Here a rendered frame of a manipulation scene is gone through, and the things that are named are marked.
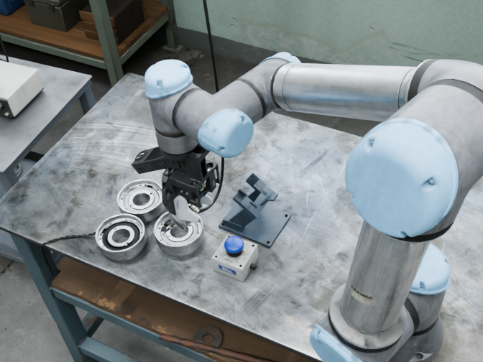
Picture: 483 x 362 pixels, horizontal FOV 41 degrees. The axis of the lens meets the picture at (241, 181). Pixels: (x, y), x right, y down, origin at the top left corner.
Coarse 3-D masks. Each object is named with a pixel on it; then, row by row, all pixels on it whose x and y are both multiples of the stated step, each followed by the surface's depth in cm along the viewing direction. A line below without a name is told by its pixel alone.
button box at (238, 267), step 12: (216, 252) 132; (228, 252) 131; (240, 252) 131; (252, 252) 132; (216, 264) 132; (228, 264) 130; (240, 264) 130; (252, 264) 132; (228, 276) 133; (240, 276) 131
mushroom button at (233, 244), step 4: (232, 236) 131; (236, 236) 131; (228, 240) 130; (232, 240) 130; (236, 240) 130; (240, 240) 130; (224, 244) 130; (228, 244) 130; (232, 244) 130; (236, 244) 129; (240, 244) 130; (224, 248) 130; (228, 248) 129; (232, 248) 129; (236, 248) 129; (240, 248) 129; (232, 252) 129; (236, 252) 129
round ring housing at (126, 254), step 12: (120, 216) 142; (132, 216) 141; (120, 228) 140; (144, 228) 139; (96, 240) 137; (108, 240) 138; (144, 240) 138; (108, 252) 135; (120, 252) 135; (132, 252) 136
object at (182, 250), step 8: (160, 224) 140; (200, 224) 140; (168, 232) 139; (176, 232) 142; (184, 232) 142; (192, 232) 138; (200, 232) 137; (160, 240) 138; (176, 240) 137; (184, 240) 137; (200, 240) 137; (160, 248) 137; (168, 248) 135; (176, 248) 135; (184, 248) 135; (192, 248) 136
